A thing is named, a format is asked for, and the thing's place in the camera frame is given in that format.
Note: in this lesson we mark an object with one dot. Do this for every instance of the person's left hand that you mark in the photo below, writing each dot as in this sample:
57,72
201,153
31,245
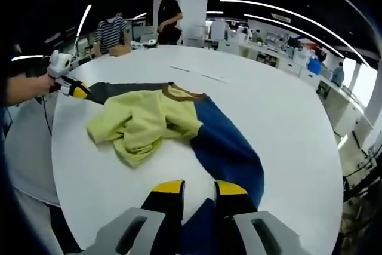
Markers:
46,84

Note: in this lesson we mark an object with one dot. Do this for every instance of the black metal stand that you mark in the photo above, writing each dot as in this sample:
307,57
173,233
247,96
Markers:
361,177

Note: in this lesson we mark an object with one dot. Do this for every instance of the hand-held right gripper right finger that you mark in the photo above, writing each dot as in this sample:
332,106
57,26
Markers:
268,234

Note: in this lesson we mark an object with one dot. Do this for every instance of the long curved ceiling light strip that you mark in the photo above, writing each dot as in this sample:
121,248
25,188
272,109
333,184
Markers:
283,10

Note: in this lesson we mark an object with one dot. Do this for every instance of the white square column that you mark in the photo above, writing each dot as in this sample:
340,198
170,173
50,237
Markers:
192,7

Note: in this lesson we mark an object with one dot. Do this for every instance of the straight ceiling light strip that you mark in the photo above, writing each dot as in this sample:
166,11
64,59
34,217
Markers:
83,19

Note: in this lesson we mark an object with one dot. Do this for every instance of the white device with black parts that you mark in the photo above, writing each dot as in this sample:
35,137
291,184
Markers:
150,43

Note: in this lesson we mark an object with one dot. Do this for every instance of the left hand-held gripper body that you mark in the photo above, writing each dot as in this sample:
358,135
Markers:
59,64

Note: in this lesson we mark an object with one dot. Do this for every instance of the blue bin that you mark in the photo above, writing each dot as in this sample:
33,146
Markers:
314,65

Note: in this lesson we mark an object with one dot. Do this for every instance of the brown paper bag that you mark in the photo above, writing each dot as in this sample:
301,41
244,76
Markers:
119,49

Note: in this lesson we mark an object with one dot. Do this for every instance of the yellow grey blue garment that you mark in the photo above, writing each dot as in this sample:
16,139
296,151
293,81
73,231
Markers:
143,117

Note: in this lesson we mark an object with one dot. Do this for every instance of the short curved ceiling light strip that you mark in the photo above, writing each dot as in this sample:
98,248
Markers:
298,29

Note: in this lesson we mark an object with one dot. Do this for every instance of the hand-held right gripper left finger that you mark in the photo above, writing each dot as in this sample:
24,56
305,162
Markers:
131,231

